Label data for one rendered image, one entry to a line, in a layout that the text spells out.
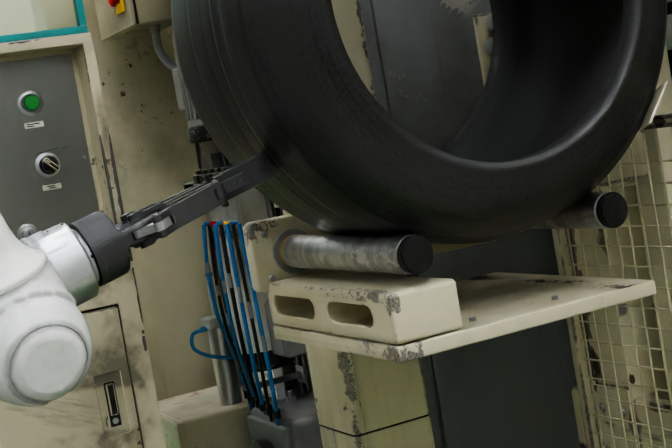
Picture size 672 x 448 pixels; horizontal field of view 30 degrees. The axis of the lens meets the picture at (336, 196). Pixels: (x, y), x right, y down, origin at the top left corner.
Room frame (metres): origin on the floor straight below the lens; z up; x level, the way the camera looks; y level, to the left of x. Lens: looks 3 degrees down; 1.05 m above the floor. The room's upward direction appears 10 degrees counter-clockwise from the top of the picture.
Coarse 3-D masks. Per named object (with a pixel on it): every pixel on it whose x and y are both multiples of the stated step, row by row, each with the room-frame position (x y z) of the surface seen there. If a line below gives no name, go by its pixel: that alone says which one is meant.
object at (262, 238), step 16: (256, 224) 1.69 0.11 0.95; (272, 224) 1.70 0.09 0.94; (288, 224) 1.71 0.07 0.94; (304, 224) 1.72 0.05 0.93; (256, 240) 1.69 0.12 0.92; (272, 240) 1.70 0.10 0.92; (256, 256) 1.69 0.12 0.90; (272, 256) 1.70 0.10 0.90; (256, 272) 1.69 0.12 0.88; (272, 272) 1.70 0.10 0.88; (288, 272) 1.70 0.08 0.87; (304, 272) 1.72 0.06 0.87; (256, 288) 1.70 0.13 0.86
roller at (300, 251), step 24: (288, 240) 1.68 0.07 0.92; (312, 240) 1.61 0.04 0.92; (336, 240) 1.55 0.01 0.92; (360, 240) 1.49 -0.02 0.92; (384, 240) 1.44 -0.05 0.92; (408, 240) 1.40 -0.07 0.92; (288, 264) 1.69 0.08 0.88; (312, 264) 1.62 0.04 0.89; (336, 264) 1.55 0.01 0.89; (360, 264) 1.49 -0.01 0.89; (384, 264) 1.43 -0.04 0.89; (408, 264) 1.39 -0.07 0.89
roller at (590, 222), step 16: (608, 192) 1.52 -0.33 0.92; (576, 208) 1.55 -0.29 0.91; (592, 208) 1.52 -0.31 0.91; (608, 208) 1.52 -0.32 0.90; (624, 208) 1.53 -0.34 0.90; (544, 224) 1.63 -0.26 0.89; (560, 224) 1.59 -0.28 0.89; (576, 224) 1.56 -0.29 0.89; (592, 224) 1.54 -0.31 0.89; (608, 224) 1.52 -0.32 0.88
